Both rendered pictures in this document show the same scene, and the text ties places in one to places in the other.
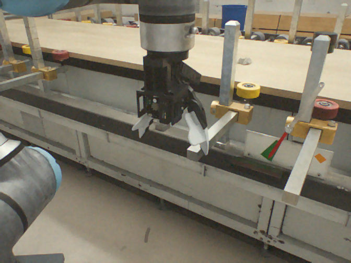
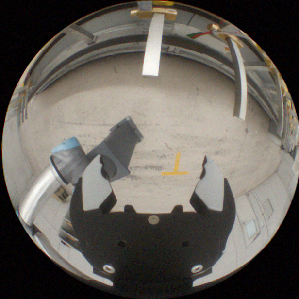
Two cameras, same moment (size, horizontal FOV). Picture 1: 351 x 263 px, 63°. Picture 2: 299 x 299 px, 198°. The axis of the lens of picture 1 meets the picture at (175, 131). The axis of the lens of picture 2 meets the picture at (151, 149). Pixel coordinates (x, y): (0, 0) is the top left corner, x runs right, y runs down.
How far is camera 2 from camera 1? 0.60 m
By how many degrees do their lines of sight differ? 87
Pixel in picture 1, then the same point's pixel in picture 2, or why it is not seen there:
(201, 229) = (138, 55)
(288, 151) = (207, 38)
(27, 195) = (81, 171)
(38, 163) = (63, 157)
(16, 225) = not seen: hidden behind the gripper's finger
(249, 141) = (176, 28)
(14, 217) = not seen: hidden behind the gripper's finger
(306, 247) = (191, 55)
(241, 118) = (168, 17)
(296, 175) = (243, 97)
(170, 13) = not seen: outside the picture
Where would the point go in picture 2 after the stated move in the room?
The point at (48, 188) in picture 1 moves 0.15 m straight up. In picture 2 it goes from (77, 154) to (56, 178)
